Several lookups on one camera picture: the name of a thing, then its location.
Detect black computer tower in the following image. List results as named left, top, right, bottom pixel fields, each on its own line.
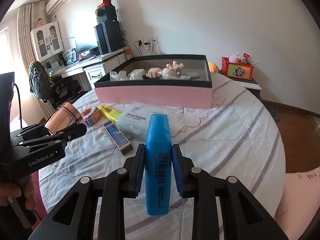
left=94, top=21, right=124, bottom=55

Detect black computer monitor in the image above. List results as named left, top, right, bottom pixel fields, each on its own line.
left=75, top=38, right=98, bottom=54

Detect rose gold bottle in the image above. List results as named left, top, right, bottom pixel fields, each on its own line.
left=45, top=102, right=82, bottom=134

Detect doll on cabinet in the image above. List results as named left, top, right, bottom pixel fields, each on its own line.
left=37, top=17, right=43, bottom=27

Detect low black white cabinet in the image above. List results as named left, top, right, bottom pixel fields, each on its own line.
left=229, top=77, right=262, bottom=100

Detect pink block figure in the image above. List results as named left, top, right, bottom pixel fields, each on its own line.
left=146, top=67, right=162, bottom=78

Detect blue gold slim box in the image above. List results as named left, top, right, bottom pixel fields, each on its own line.
left=103, top=121, right=133, bottom=155

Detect small colourful box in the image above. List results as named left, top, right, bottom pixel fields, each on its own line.
left=81, top=107, right=101, bottom=127

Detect orange cap bottle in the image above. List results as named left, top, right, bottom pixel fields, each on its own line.
left=124, top=46, right=133, bottom=60

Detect white glass door cabinet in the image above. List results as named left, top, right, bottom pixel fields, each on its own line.
left=30, top=21, right=64, bottom=62

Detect white computer desk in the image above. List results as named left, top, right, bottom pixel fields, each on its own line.
left=51, top=48, right=127, bottom=91

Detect yellow highlighter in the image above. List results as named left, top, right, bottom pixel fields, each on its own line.
left=98, top=103, right=121, bottom=124

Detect black office chair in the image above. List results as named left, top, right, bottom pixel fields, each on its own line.
left=49, top=77, right=87, bottom=109

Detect red cartoon storage box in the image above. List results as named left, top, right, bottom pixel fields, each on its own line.
left=221, top=57, right=254, bottom=80

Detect pink pig doll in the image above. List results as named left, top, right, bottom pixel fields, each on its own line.
left=162, top=61, right=184, bottom=78

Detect pink bedding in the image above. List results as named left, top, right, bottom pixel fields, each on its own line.
left=274, top=168, right=319, bottom=239

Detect pink plush in box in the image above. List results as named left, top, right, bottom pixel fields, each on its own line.
left=228, top=53, right=240, bottom=63

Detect striped white tablecloth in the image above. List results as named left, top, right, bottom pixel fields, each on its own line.
left=39, top=74, right=285, bottom=239

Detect black box on tower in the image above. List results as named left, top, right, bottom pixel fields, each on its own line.
left=95, top=5, right=117, bottom=23

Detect yellow octopus plush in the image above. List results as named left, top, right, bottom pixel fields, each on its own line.
left=208, top=62, right=219, bottom=73

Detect dark jacket on chair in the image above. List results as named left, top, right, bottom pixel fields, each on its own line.
left=28, top=61, right=54, bottom=103

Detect clear wipes pack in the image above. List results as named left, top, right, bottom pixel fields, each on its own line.
left=117, top=109, right=169, bottom=140

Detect blue highlighter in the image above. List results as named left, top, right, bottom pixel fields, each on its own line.
left=145, top=114, right=172, bottom=216

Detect wall power outlets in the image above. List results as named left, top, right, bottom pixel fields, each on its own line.
left=138, top=37, right=158, bottom=46

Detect beige curtain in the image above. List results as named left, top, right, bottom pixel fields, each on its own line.
left=16, top=2, right=56, bottom=119

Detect red paper bag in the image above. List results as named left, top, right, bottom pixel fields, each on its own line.
left=97, top=0, right=112, bottom=9

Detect pink and black storage box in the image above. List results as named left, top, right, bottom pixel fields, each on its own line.
left=94, top=54, right=213, bottom=109

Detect person's left hand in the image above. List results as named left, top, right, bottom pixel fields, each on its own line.
left=0, top=175, right=37, bottom=210

